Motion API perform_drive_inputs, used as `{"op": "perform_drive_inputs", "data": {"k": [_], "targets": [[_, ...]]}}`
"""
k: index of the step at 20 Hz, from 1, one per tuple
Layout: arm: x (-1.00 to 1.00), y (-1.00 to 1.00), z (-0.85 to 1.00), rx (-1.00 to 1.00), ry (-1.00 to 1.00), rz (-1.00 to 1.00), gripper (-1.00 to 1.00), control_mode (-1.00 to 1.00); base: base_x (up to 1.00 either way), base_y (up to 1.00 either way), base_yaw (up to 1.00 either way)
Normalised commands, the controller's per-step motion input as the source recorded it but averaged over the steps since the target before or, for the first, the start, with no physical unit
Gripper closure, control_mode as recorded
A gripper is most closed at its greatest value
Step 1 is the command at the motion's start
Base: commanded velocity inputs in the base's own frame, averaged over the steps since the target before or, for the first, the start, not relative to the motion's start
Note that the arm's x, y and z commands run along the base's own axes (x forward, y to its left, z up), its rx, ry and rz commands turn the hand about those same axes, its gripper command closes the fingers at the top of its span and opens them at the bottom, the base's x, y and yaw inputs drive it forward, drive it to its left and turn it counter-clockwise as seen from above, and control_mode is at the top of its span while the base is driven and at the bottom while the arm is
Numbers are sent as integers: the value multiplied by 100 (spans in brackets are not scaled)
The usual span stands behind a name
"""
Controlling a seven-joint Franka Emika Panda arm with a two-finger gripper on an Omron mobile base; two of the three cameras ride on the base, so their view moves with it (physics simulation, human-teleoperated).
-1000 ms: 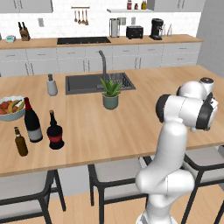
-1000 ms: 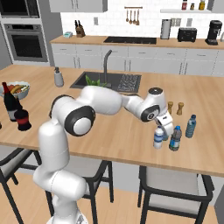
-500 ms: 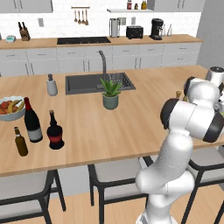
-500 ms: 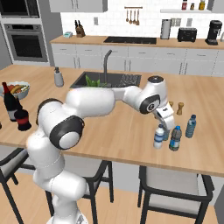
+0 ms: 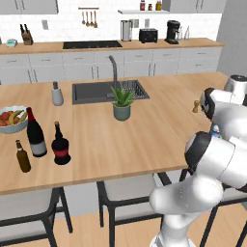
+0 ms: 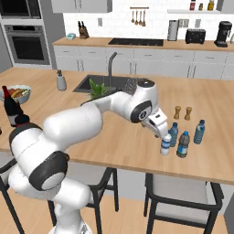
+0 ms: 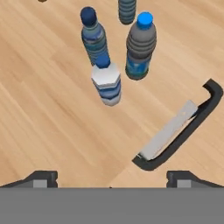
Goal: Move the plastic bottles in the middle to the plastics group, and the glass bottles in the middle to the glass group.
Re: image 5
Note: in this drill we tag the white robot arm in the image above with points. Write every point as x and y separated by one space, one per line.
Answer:
205 189

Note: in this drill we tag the green plant in grey pot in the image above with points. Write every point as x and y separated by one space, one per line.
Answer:
122 111

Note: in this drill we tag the dark grey sink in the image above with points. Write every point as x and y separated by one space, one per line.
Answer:
93 91

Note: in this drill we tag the grey tap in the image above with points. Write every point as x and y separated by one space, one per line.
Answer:
114 70

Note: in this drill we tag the squat dark red-label bottle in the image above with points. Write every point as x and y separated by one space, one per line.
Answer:
60 149

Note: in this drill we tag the grey soap dispenser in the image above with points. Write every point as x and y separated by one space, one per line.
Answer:
57 96

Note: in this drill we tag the grey base cupboard run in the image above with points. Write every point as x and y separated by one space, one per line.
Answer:
80 66

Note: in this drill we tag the small wooden shaker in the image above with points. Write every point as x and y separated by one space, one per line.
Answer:
195 107

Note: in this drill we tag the black hob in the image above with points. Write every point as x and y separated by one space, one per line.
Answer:
92 44

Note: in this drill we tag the tall dark wine bottle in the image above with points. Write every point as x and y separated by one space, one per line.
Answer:
36 135

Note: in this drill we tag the black toaster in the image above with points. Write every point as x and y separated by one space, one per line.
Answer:
148 36

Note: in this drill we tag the clear blue-label plastic bottle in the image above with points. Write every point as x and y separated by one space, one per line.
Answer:
215 131

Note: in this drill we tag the black coffee machine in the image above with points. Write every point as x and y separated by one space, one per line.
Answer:
172 32

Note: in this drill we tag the clear glass bottle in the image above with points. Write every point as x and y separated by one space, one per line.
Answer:
180 34
186 34

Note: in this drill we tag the hanging wooden spatula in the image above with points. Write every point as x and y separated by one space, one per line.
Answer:
95 21

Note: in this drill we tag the small olive-brown glass bottle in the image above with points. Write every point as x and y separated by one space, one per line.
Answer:
23 159

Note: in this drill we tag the hanging wooden spoon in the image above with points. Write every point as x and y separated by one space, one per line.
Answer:
91 20
83 19
87 20

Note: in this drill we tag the white bowl of fruit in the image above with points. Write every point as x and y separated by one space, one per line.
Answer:
11 123

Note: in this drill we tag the small dark jar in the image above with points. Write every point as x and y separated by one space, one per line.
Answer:
150 7

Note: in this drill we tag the red jar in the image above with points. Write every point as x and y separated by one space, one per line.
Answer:
142 5

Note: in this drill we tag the yellow jar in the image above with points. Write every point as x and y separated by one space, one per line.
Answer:
158 6

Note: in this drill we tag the wooden knife block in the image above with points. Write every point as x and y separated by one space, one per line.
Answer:
27 38

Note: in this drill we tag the small teal kitchen scale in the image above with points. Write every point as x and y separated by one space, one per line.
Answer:
11 42

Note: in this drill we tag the grey wall socket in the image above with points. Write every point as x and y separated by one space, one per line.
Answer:
136 23
45 24
147 22

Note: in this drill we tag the white wall shelf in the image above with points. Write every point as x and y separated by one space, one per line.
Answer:
143 12

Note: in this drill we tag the wooden rail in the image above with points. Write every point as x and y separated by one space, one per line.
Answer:
88 8

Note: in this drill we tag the grey wall cupboards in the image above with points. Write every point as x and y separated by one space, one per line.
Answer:
29 6
193 5

